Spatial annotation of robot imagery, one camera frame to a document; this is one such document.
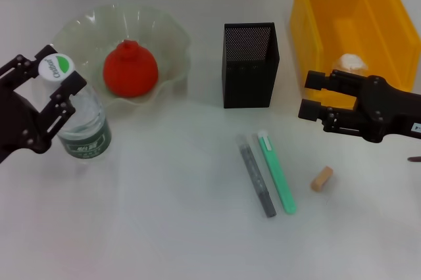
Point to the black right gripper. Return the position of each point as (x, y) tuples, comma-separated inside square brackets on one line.
[(388, 109)]

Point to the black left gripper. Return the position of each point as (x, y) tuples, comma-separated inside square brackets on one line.
[(14, 122)]

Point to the white paper ball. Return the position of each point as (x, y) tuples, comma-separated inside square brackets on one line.
[(350, 62)]

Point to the clear bottle with green label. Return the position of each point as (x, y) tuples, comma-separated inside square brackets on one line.
[(87, 125)]

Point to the small wooden block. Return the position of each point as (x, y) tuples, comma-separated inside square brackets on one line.
[(321, 179)]

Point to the mint green pen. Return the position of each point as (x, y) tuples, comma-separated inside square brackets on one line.
[(276, 175)]

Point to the red pomegranate toy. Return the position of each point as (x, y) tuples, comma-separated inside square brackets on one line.
[(131, 69)]

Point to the black mesh pen holder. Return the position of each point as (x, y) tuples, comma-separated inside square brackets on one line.
[(250, 83)]

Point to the grey pen with clear cap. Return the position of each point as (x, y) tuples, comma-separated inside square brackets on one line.
[(256, 178)]

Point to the clear green wavy glass plate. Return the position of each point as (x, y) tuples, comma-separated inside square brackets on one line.
[(158, 40)]

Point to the yellow plastic bin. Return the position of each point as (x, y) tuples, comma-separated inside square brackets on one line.
[(355, 23)]

